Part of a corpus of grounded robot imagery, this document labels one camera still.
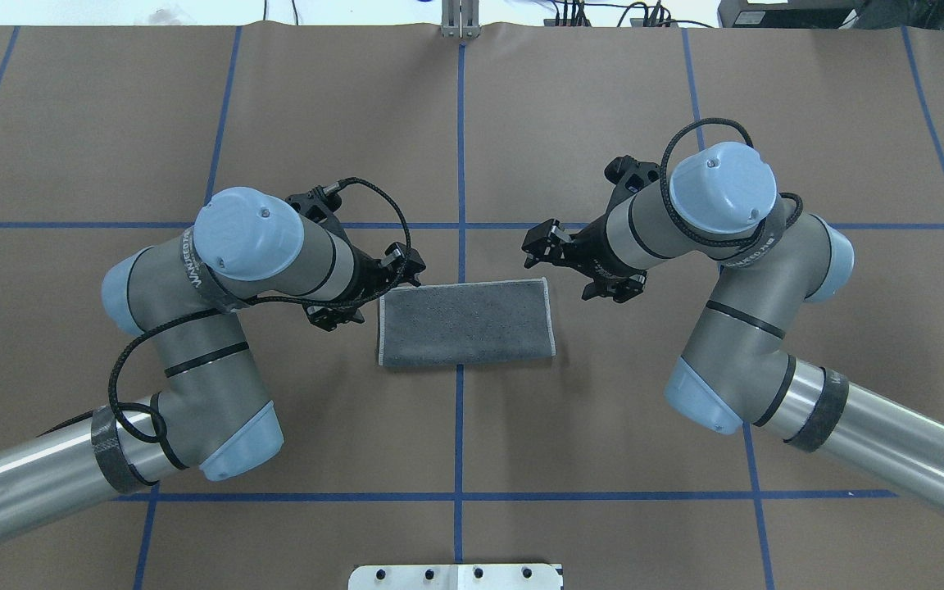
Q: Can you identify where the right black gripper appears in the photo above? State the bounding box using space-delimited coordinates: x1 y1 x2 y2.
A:
521 220 646 305

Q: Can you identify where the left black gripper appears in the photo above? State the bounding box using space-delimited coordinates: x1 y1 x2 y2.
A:
306 243 427 332

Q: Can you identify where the pink and grey towel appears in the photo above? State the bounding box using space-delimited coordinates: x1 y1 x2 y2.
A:
377 279 557 367

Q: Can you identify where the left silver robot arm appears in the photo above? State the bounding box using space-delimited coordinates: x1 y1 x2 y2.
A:
0 178 424 544

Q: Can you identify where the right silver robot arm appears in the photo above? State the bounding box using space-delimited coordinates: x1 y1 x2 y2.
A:
522 142 944 515

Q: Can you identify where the black box with label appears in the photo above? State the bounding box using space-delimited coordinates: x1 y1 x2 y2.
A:
716 1 858 30

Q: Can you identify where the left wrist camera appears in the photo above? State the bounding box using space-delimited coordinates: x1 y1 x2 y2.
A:
284 183 343 228

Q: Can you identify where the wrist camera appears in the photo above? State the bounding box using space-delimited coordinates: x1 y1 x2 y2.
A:
603 156 660 201
284 183 343 228

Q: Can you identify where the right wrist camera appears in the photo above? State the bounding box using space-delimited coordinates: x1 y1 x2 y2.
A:
603 156 660 201

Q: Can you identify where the aluminium frame post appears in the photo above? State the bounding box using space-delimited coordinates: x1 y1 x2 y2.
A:
441 0 482 40

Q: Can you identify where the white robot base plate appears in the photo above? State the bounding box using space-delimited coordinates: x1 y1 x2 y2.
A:
347 563 565 589

